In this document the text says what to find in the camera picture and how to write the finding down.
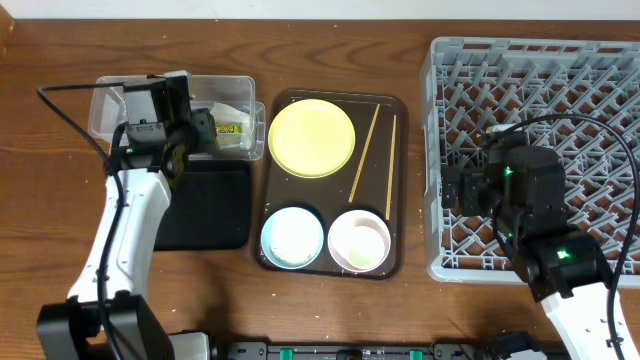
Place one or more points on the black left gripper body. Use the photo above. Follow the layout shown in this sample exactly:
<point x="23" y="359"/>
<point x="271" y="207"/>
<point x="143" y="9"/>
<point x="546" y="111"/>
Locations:
<point x="184" y="139"/>

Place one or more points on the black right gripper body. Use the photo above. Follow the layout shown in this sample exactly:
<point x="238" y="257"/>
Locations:
<point x="451" y="186"/>

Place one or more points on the white tissue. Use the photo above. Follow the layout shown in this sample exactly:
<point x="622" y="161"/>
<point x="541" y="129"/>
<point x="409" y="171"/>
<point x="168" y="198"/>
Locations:
<point x="228" y="114"/>

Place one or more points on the green snack wrapper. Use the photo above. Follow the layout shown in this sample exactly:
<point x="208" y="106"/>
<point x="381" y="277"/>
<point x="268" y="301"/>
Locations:
<point x="229" y="135"/>

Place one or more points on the white rice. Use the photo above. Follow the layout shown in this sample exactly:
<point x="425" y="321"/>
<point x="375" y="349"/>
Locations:
<point x="295" y="235"/>

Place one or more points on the light blue bowl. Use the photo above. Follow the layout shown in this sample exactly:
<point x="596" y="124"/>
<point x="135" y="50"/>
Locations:
<point x="265" y="245"/>

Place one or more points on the white cup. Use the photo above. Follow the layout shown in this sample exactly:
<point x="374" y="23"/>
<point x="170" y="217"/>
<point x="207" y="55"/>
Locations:
<point x="361" y="247"/>

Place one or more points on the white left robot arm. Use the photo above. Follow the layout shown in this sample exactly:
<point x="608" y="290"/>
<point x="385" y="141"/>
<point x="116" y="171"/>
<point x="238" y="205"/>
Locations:
<point x="106" y="314"/>

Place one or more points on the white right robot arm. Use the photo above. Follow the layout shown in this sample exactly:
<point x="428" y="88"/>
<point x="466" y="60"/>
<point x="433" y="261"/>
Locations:
<point x="522" y="192"/>

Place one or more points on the clear plastic waste bin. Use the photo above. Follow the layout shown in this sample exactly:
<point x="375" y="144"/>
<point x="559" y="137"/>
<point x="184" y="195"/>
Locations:
<point x="108" y="110"/>

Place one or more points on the black food waste tray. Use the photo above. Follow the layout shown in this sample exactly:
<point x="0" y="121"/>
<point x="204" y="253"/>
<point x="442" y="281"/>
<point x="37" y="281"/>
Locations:
<point x="210" y="208"/>

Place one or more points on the grey dishwasher rack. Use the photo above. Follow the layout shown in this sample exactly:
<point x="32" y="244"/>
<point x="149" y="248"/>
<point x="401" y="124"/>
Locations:
<point x="580" y="98"/>

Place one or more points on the right wooden chopstick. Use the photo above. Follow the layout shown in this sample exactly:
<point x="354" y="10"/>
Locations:
<point x="391" y="170"/>

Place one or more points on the wooden chopstick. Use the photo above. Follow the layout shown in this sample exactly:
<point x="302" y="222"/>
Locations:
<point x="391" y="170"/>
<point x="364" y="154"/>

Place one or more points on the yellow round plate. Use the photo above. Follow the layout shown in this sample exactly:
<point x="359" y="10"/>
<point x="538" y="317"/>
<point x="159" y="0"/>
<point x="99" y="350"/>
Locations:
<point x="311" y="138"/>

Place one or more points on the pink bowl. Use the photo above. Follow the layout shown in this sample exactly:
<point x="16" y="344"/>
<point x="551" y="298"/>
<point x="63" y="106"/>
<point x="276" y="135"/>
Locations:
<point x="358" y="218"/>

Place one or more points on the left wooden chopstick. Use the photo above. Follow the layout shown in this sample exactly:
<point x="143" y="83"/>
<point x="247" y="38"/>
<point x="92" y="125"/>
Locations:
<point x="364" y="154"/>

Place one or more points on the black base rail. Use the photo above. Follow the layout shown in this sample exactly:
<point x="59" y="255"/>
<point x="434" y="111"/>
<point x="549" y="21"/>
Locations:
<point x="507" y="346"/>

